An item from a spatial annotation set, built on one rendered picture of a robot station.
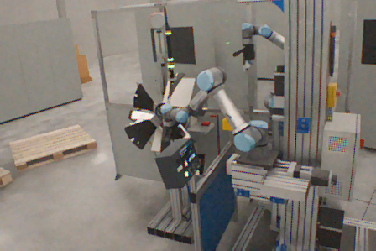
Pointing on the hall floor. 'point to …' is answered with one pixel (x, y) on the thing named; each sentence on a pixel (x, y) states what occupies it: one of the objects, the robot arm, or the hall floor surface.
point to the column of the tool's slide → (160, 63)
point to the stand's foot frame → (180, 232)
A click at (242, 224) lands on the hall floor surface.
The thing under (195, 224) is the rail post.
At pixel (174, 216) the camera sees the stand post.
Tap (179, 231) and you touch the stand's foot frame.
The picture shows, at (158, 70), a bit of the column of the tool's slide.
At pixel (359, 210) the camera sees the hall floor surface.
